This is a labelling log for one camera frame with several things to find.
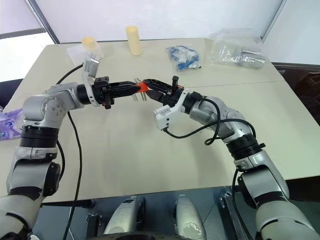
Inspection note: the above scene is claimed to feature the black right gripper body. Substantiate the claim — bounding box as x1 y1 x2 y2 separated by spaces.
162 75 185 107

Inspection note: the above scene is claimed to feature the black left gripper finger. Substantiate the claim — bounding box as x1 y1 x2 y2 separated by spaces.
109 86 141 98
109 80 138 88

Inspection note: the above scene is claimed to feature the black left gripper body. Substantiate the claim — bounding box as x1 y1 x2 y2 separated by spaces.
91 76 116 110

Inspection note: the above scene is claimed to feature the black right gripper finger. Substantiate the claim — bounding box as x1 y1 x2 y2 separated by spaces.
143 78 173 95
147 90 165 102

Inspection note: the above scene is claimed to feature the small orange plug with prongs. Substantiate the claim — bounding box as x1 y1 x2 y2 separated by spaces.
136 77 148 102

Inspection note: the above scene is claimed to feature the orange hex key holder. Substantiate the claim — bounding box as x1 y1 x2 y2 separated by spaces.
136 81 151 94

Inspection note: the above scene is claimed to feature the tall cream cylinder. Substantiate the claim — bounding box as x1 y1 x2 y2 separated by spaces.
124 25 143 57

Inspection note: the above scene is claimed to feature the short cream cylinder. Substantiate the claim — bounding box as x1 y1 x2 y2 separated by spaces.
81 36 100 55

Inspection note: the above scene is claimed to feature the clear bag with silver parts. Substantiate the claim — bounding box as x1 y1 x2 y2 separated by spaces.
204 28 272 70

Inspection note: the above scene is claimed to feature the purple plastic package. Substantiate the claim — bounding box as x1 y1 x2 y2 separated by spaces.
0 107 25 142

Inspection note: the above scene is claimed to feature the black rod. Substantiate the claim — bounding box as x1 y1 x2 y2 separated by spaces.
41 199 96 209

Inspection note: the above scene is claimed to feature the silver rounded shell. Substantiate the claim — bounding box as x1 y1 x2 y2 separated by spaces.
174 194 208 238
103 195 146 236

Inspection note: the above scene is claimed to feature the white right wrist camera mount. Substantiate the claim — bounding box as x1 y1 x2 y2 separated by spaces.
153 89 191 132

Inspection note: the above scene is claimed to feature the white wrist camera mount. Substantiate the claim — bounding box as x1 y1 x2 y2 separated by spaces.
81 52 103 107
153 89 191 132

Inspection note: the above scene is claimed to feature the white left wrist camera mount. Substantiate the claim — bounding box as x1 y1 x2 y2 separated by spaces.
81 52 103 107

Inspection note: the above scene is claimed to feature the bag of blue cables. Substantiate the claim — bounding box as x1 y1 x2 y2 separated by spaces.
164 44 205 73

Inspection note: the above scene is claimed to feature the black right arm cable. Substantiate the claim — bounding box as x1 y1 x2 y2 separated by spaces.
164 92 258 240

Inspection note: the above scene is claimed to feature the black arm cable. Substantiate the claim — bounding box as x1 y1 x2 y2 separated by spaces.
164 92 258 240
55 62 84 240

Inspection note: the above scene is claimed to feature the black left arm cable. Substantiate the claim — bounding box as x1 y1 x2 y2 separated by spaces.
55 62 84 240

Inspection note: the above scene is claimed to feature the black metal frame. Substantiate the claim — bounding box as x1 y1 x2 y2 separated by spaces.
219 188 253 240

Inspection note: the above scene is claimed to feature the black metal bracket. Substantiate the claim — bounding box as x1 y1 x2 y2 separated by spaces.
86 213 104 240

